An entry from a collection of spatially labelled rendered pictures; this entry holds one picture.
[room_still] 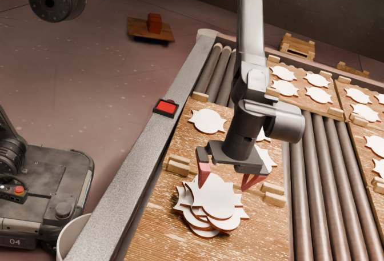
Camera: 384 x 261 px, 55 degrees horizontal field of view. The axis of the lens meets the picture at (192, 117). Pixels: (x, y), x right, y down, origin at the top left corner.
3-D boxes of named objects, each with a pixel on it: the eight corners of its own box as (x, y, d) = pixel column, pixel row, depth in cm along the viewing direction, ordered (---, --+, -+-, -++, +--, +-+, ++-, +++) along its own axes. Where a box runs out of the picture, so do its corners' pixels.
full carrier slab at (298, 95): (260, 96, 153) (264, 87, 150) (264, 61, 187) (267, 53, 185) (342, 121, 151) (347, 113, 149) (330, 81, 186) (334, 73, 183)
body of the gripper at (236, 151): (260, 172, 72) (274, 141, 68) (212, 167, 69) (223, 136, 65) (251, 151, 77) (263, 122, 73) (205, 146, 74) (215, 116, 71)
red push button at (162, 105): (155, 111, 125) (155, 108, 124) (159, 103, 130) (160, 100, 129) (171, 117, 124) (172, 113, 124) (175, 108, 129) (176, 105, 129)
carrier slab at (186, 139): (161, 167, 101) (162, 163, 100) (187, 99, 136) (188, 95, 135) (283, 204, 100) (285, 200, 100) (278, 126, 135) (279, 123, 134)
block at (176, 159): (166, 164, 100) (168, 156, 99) (167, 160, 102) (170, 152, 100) (187, 170, 100) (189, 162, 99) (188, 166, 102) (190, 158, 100)
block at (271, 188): (260, 192, 100) (263, 184, 98) (260, 187, 101) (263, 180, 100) (281, 199, 100) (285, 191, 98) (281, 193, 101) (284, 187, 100)
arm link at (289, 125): (234, 93, 77) (248, 66, 70) (284, 105, 78) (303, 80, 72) (231, 141, 70) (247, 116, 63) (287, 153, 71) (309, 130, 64)
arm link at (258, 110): (238, 91, 68) (242, 107, 64) (273, 100, 69) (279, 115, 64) (227, 121, 72) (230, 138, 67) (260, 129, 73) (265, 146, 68)
